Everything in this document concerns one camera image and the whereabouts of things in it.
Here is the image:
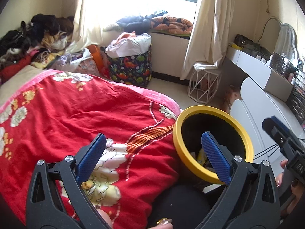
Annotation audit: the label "trash wrappers in bin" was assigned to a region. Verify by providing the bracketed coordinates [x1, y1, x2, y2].
[190, 148, 213, 171]

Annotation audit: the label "yellow rimmed black trash bin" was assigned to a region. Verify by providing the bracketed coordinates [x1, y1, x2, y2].
[173, 106, 254, 184]

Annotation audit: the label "person's right hand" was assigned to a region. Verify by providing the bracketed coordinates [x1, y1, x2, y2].
[275, 159, 304, 218]

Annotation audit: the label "person's left hand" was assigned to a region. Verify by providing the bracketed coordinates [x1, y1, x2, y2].
[96, 207, 173, 229]

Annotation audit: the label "white curved dresser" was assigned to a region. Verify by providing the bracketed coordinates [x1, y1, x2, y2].
[230, 77, 304, 154]

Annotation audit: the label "red floral blanket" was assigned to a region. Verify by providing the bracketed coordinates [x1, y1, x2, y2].
[1, 71, 180, 228]

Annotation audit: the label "orange cardboard box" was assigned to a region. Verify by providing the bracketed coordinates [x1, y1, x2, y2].
[221, 85, 242, 114]

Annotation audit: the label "clear cosmetics organiser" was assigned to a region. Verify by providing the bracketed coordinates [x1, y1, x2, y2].
[270, 52, 304, 127]

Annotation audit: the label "white vanity desk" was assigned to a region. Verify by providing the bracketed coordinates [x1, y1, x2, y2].
[226, 47, 293, 102]

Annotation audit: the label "floral pink pillow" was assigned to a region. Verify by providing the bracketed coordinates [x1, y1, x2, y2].
[75, 58, 100, 77]

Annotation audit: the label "dinosaur print laundry basket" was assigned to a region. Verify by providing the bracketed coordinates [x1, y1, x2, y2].
[107, 45, 153, 88]

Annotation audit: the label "dark camouflage bag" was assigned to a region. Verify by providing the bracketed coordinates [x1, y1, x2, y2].
[233, 34, 271, 60]

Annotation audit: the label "orange bag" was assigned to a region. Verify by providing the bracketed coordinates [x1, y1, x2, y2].
[87, 44, 104, 74]

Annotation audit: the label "cream curtain right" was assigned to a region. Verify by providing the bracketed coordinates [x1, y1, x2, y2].
[180, 0, 234, 80]

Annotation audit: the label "cream curtain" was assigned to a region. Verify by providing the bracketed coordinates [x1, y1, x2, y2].
[180, 0, 234, 80]
[65, 0, 117, 54]

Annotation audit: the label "white clothes in basket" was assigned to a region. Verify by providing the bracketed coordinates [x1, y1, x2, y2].
[105, 32, 152, 58]

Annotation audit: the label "pile of dark clothes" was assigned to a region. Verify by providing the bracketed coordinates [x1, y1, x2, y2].
[0, 13, 94, 84]

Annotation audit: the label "orange patterned folded quilt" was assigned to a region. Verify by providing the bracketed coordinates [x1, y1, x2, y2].
[150, 16, 193, 35]

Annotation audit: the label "cream curtain left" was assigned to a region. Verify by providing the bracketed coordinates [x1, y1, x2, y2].
[65, 0, 117, 54]

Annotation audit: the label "white wire frame stool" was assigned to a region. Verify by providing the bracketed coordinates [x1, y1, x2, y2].
[187, 62, 221, 104]

